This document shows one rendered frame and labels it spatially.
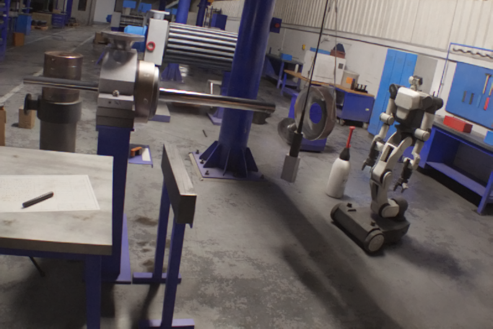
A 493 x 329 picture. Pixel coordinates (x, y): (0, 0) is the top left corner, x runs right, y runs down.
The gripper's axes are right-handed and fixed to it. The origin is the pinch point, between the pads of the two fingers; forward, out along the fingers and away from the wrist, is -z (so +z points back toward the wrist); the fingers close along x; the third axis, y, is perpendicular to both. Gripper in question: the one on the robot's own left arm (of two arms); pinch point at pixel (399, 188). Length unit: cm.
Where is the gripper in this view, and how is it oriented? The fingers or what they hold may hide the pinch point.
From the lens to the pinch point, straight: 334.4
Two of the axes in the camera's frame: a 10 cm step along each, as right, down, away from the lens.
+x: -8.5, -2.5, -4.6
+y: 3.7, 3.2, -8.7
